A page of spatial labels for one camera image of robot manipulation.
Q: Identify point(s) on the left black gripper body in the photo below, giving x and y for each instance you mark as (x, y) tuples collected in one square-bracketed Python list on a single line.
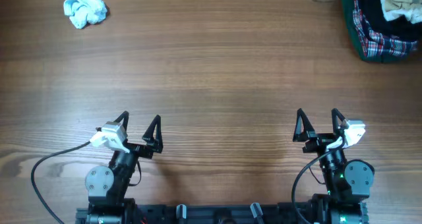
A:
[(124, 163)]

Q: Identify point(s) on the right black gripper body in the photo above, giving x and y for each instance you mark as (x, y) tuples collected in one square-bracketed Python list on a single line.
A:
[(322, 141)]

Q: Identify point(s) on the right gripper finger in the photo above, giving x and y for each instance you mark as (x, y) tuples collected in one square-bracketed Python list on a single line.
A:
[(303, 125), (337, 119)]

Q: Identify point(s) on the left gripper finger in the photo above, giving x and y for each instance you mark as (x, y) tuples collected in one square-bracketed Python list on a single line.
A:
[(153, 134), (124, 119)]

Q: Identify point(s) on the light blue striped baby pants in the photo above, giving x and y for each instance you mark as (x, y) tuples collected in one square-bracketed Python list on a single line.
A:
[(83, 12)]

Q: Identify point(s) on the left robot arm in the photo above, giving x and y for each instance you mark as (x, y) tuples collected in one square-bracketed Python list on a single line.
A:
[(107, 185)]

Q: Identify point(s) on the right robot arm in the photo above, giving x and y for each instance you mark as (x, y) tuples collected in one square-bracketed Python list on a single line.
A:
[(348, 182)]

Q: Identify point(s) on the red plaid shirt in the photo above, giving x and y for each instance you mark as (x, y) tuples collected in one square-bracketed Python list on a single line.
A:
[(375, 44)]

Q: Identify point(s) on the beige cream garment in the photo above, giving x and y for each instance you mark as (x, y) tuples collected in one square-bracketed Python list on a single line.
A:
[(409, 9)]

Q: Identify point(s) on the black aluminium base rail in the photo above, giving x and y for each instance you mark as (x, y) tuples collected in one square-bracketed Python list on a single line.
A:
[(224, 214)]

